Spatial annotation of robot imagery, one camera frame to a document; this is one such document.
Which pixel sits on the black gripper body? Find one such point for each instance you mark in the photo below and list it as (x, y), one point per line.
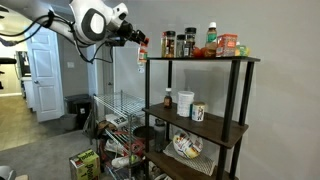
(127, 30)

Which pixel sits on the red cap spice bottle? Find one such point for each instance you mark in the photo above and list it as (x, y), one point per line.
(143, 53)

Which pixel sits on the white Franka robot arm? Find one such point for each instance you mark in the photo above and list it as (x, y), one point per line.
(93, 20)

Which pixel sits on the large black cap spice jar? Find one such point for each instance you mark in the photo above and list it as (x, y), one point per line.
(170, 45)

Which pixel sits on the small black cap spice jar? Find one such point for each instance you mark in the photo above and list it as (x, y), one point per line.
(180, 46)

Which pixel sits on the tall black cap spice jar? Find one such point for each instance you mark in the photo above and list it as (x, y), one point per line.
(190, 41)

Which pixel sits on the small brown sauce bottle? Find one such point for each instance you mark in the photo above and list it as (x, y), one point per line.
(168, 99)

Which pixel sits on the white cap sauce bottle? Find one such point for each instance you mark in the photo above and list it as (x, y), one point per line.
(211, 40)

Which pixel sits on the dark grey water bottle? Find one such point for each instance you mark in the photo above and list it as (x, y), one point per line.
(159, 135)

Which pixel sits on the dark wood shelf unit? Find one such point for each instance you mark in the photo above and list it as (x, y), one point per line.
(206, 125)

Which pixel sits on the red cap green label jar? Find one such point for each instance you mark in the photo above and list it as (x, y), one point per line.
(163, 45)

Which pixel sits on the red tomato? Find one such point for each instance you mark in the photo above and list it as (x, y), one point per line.
(197, 53)

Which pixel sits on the white cylindrical canister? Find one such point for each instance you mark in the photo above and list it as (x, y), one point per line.
(185, 104)

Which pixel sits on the white black patterned item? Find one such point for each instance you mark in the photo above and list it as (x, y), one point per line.
(116, 120)

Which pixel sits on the red food box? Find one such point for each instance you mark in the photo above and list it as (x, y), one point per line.
(226, 45)

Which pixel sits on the dark round pot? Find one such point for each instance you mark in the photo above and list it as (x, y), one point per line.
(141, 132)

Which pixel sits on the small printed tin can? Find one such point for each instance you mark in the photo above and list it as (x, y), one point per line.
(198, 112)

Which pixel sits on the black trash bin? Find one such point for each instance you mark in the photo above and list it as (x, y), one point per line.
(78, 110)

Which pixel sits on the white panel door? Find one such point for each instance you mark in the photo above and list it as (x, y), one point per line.
(45, 80)

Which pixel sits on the yellow green packet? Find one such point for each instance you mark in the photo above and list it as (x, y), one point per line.
(242, 51)

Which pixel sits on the small grey bin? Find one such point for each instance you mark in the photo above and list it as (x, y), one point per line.
(68, 122)

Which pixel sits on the dark framed panel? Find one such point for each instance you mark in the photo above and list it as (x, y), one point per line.
(23, 65)

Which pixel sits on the colourful printed bowl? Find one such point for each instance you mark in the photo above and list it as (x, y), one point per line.
(186, 145)

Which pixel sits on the white shoe with green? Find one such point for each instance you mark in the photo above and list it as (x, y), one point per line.
(122, 161)

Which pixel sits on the white mesh mat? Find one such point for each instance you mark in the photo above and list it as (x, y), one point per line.
(196, 164)

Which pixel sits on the green cardboard drink box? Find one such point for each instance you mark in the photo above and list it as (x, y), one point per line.
(85, 165)

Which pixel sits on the grey rounded object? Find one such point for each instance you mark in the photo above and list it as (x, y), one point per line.
(6, 173)

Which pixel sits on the white light switch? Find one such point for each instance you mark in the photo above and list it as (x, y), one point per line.
(70, 65)

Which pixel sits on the black stereo camera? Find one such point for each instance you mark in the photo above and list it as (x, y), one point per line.
(7, 61)

